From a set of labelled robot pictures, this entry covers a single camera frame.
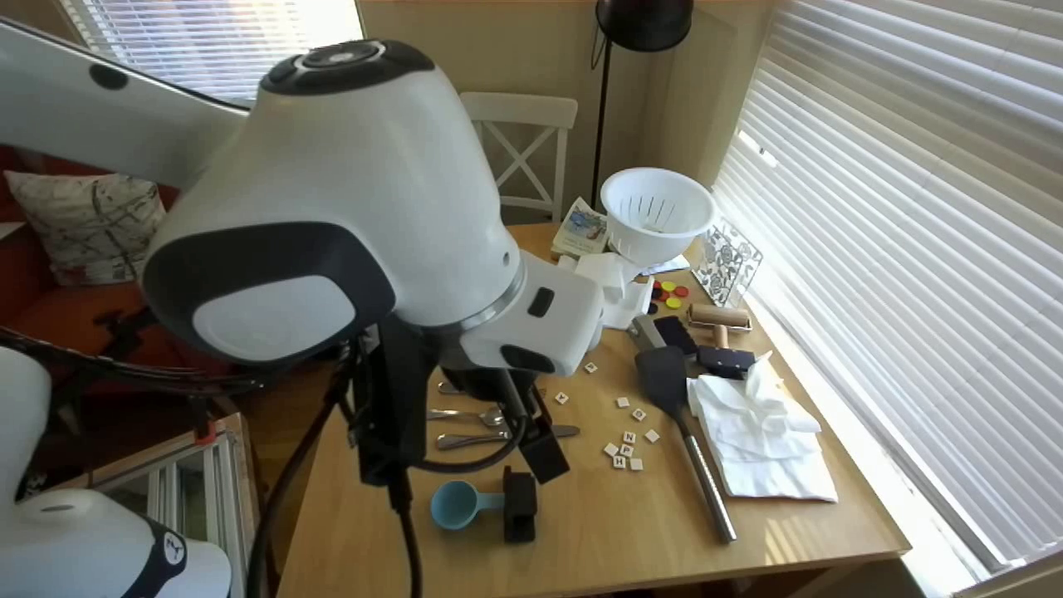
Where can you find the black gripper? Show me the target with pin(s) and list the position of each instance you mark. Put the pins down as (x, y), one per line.
(519, 404)

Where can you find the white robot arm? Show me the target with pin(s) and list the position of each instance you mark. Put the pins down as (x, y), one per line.
(348, 208)

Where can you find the metal table knife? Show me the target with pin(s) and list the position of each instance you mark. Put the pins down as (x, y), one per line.
(445, 444)

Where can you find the blue measuring scoop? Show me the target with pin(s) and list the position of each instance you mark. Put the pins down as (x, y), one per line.
(455, 505)

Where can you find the metal spoon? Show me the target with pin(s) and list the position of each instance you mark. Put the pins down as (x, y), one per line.
(491, 418)

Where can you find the black small box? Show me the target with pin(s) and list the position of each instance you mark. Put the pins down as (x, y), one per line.
(728, 364)

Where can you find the red yellow small lids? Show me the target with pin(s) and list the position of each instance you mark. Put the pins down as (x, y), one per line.
(673, 295)

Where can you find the wooden rolling stamp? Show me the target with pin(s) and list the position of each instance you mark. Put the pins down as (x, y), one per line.
(719, 321)

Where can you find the white paper napkin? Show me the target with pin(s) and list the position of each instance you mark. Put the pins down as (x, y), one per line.
(760, 436)

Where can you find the ornate silver napkin holder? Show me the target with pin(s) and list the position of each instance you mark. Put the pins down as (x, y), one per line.
(728, 262)

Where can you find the white colander bowl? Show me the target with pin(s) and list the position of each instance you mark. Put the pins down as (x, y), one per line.
(655, 215)

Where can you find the white wooden chair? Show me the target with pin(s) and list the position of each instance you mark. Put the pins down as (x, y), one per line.
(525, 145)

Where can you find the black floor lamp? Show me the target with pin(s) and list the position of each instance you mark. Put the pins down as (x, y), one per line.
(632, 34)

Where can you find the patterned cushion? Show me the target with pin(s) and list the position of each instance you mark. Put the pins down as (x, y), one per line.
(94, 226)

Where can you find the black block on scoop handle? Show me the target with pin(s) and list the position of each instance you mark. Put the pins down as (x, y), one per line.
(519, 505)

